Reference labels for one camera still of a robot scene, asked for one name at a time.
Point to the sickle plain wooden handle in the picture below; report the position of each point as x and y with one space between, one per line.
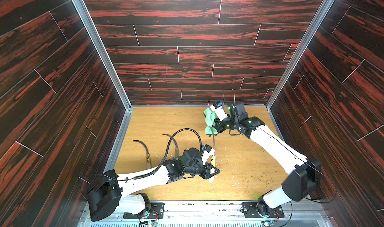
177 153

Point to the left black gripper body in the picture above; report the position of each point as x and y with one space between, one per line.
197 169

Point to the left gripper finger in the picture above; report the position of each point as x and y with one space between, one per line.
208 176
213 169

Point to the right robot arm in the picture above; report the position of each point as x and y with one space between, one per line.
303 174

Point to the sickle with yellow label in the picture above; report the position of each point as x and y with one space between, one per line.
213 161

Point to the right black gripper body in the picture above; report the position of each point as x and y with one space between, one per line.
221 122

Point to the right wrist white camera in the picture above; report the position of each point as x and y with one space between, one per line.
218 109

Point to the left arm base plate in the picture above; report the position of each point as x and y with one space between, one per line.
156 211

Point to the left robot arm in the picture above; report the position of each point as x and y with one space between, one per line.
108 189

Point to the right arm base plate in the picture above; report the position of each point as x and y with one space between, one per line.
257 210

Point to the wrist white camera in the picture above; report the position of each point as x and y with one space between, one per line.
218 109
208 152

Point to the green microfibre rag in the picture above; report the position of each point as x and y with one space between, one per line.
210 117

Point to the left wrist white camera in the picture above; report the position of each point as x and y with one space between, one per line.
208 152

